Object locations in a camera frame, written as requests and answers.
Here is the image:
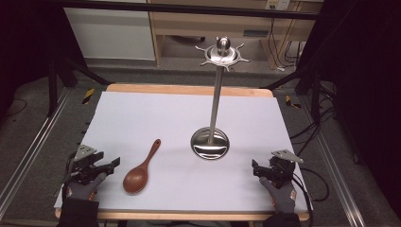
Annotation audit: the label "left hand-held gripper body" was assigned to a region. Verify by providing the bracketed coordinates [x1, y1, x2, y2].
[67, 144, 107, 185]

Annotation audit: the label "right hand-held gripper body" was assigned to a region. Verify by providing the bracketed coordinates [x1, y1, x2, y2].
[267, 149, 305, 190]

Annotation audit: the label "brown wooden spoon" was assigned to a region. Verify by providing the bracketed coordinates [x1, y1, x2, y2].
[122, 138, 162, 195]

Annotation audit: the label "steel utensil stand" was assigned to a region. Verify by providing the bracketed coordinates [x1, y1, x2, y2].
[189, 35, 253, 161]

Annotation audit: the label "person's left hand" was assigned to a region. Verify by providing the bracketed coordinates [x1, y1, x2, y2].
[61, 172, 108, 201]

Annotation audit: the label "white table cover sheet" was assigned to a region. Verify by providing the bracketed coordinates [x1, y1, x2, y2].
[53, 91, 309, 213]

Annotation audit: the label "yellow black striped tape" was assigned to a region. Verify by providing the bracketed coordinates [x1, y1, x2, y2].
[285, 95, 303, 111]
[81, 87, 96, 105]

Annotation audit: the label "wooden table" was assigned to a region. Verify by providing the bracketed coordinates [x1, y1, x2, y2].
[54, 82, 310, 222]

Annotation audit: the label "white cabinet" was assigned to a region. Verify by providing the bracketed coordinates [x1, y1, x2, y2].
[62, 7, 157, 61]

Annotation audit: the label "dark curtain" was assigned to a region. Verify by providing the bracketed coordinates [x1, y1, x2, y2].
[301, 0, 401, 220]
[0, 0, 83, 122]

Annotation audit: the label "light wooden desk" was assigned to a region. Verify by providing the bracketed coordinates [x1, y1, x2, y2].
[147, 0, 324, 70]

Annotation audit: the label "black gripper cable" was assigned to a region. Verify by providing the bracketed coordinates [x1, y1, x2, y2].
[292, 166, 331, 227]

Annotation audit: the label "black floor cables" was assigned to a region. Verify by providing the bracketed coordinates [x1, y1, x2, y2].
[288, 105, 337, 157]

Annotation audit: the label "aluminium floor rail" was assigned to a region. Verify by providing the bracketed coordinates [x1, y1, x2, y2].
[298, 94, 368, 227]
[0, 87, 73, 219]

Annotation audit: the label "black metal frame stand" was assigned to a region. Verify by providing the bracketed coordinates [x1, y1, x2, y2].
[259, 67, 323, 125]
[46, 55, 113, 118]

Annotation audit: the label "black hanging desk cables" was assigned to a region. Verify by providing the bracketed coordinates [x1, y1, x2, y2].
[267, 17, 305, 72]

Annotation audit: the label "white wall socket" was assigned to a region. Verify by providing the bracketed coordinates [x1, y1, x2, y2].
[265, 0, 290, 10]

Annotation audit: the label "black horizontal frame bar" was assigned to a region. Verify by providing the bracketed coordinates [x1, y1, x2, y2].
[55, 0, 320, 21]

